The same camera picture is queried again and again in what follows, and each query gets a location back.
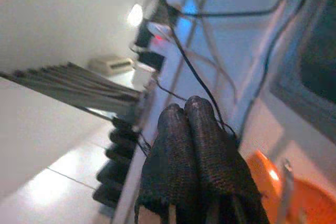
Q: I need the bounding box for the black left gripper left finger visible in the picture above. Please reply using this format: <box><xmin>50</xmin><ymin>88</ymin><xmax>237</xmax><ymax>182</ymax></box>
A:
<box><xmin>135</xmin><ymin>103</ymin><xmax>200</xmax><ymax>224</ymax></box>

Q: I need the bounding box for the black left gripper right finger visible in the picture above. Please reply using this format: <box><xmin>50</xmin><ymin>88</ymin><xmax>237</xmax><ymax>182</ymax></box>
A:
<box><xmin>183</xmin><ymin>95</ymin><xmax>271</xmax><ymax>224</ymax></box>

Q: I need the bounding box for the orange square bowl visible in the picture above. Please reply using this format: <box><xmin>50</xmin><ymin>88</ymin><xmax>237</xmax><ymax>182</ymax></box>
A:
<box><xmin>246</xmin><ymin>150</ymin><xmax>336</xmax><ymax>224</ymax></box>

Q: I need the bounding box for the silver metal fork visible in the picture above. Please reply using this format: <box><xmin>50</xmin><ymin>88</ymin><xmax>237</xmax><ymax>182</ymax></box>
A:
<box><xmin>277</xmin><ymin>157</ymin><xmax>296</xmax><ymax>224</ymax></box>

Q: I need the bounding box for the beige plastic box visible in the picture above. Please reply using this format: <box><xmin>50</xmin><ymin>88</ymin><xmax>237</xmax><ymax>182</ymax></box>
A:
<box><xmin>88</xmin><ymin>55</ymin><xmax>134</xmax><ymax>77</ymax></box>

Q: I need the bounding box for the grey ribbed panel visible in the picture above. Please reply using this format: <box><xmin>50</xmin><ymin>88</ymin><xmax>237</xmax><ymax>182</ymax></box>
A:
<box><xmin>0</xmin><ymin>62</ymin><xmax>141</xmax><ymax>110</ymax></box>

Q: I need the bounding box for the stainless steel sink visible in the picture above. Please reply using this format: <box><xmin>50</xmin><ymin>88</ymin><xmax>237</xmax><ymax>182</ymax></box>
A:
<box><xmin>267</xmin><ymin>0</ymin><xmax>336</xmax><ymax>141</ymax></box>

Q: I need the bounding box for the black power cable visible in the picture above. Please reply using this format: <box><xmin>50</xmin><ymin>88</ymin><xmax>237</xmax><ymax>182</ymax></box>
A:
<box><xmin>152</xmin><ymin>0</ymin><xmax>237</xmax><ymax>138</ymax></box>

